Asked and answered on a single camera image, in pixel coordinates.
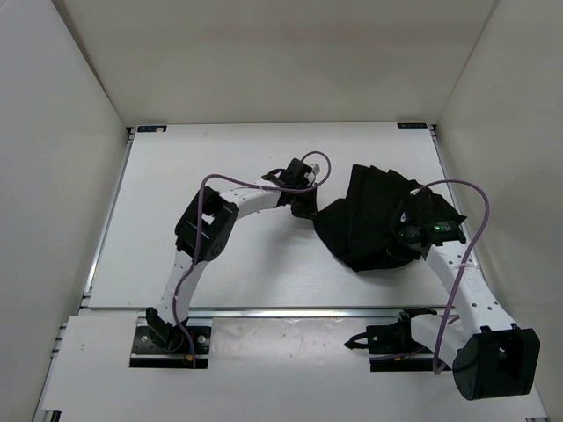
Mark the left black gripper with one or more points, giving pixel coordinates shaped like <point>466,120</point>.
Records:
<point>308,210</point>

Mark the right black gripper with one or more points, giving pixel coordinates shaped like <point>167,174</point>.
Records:
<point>394,251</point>

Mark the black pleated skirt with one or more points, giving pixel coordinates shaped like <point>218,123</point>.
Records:
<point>361,229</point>

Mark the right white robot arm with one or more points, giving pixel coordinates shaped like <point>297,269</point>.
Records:
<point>474,337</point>

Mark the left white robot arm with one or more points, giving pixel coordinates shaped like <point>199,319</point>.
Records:
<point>203,231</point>

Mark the right blue table label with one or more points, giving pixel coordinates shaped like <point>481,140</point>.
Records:
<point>412,126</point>

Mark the blue table label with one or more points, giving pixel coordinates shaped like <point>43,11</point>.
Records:
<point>412,126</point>
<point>151,129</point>

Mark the left blue table label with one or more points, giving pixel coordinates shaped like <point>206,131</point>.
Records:
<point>151,129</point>

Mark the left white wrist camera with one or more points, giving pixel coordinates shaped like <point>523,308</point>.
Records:
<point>315,170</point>

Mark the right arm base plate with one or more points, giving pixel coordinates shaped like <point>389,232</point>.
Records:
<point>391,348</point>

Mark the front aluminium rail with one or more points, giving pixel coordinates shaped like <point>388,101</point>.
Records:
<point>294,313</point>

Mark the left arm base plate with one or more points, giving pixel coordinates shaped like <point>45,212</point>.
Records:
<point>150,351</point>

